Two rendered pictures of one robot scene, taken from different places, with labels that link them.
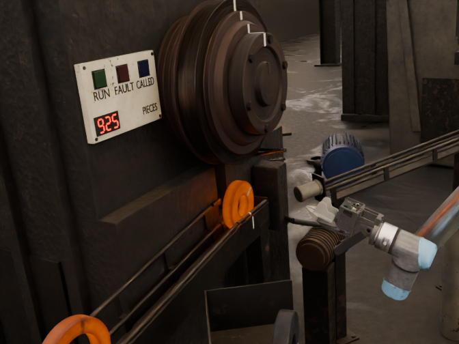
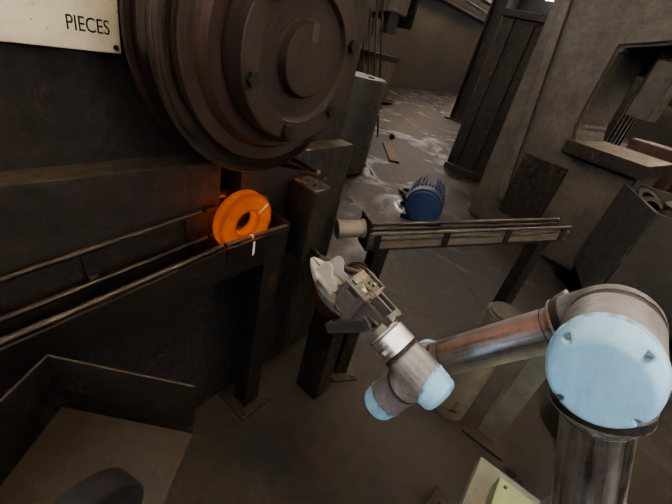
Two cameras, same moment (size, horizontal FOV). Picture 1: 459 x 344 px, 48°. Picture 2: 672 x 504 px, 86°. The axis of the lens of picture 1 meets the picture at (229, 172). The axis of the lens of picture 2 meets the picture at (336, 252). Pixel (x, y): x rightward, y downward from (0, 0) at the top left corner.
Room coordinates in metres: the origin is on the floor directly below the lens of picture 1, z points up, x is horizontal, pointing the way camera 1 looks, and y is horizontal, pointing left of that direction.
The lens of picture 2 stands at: (0.75, -0.27, 1.17)
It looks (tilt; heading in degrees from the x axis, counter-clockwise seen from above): 31 degrees down; 1
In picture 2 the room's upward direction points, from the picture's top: 14 degrees clockwise
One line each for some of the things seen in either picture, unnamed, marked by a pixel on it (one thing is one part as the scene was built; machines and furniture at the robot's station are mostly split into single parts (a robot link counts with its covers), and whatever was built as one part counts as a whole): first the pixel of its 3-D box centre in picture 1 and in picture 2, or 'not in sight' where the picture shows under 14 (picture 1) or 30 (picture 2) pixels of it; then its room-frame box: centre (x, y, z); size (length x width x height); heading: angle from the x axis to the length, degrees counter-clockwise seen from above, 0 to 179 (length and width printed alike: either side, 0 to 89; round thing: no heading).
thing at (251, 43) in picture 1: (261, 84); (299, 58); (1.44, -0.11, 1.11); 0.28 x 0.06 x 0.28; 149
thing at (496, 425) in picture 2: not in sight; (527, 378); (1.70, -1.01, 0.31); 0.24 x 0.16 x 0.62; 149
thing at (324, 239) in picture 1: (322, 291); (332, 332); (1.71, -0.31, 0.27); 0.22 x 0.13 x 0.53; 149
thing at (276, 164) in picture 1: (270, 195); (304, 219); (1.70, -0.14, 0.68); 0.11 x 0.08 x 0.24; 59
